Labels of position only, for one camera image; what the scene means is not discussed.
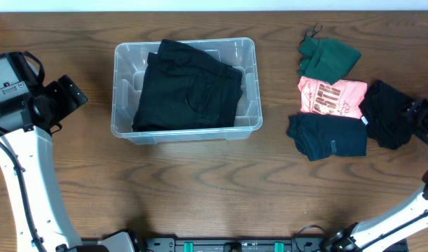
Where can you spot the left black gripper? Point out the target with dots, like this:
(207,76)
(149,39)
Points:
(65,103)

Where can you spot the black ribbed garment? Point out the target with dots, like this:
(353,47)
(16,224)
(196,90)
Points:
(382,110)

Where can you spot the clear plastic storage container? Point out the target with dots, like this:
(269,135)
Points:
(130,63)

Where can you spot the black pants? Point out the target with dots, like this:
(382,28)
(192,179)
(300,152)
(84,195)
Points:
(185,89)

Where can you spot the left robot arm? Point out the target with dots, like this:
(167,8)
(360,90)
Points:
(28,111)

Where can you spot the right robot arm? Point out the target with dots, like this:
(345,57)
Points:
(398,223)

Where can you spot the pink printed t-shirt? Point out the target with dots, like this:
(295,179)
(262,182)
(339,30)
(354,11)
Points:
(340,99)

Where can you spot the dark teal folded shirt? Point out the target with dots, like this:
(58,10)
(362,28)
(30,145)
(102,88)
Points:
(321,136)

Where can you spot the dark green folded garment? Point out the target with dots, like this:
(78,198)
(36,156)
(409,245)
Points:
(325,59)

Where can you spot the black mounting rail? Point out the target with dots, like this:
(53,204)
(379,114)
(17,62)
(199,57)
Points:
(170,244)

